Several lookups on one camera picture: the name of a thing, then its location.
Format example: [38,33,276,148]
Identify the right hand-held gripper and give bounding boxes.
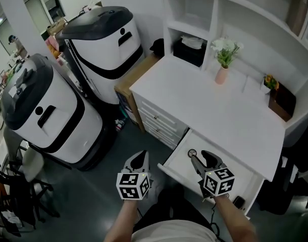
[191,150,236,199]

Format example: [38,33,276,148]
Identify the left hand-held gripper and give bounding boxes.
[116,150,152,201]

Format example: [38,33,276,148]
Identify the large white drawer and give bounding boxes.
[158,129,265,216]

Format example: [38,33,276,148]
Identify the person's right forearm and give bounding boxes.
[213,195,258,242]

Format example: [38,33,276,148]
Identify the person's left forearm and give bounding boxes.
[103,200,139,242]

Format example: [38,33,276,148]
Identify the small white drawer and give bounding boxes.
[138,109,182,141]
[143,125,180,150]
[136,98,189,133]

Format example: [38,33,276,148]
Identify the small bottle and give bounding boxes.
[115,118,127,132]

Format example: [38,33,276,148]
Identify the small black device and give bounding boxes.
[232,196,246,209]

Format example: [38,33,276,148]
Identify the person's black trousers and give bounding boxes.
[133,185,218,234]

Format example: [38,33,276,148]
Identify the person's white shirt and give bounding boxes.
[131,219,220,242]

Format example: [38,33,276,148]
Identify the black office chair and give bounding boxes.
[257,125,308,215]

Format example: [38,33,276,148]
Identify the white and black mobile robot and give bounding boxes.
[1,53,112,171]
[57,6,144,105]

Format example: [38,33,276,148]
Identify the pink vase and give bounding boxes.
[214,66,229,85]

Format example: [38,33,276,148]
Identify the brown wooden organizer box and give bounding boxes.
[268,82,296,123]

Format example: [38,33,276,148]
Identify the small yellow potted plant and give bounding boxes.
[264,74,280,94]

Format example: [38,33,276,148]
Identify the black tissue box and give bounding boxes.
[173,35,208,68]

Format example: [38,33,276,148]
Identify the white flower bunch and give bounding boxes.
[211,37,244,69]

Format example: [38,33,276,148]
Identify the black folding chair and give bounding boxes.
[0,145,61,236]

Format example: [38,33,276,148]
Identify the white shelf hutch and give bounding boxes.
[159,0,308,136]

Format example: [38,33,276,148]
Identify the black cable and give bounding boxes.
[210,203,220,239]

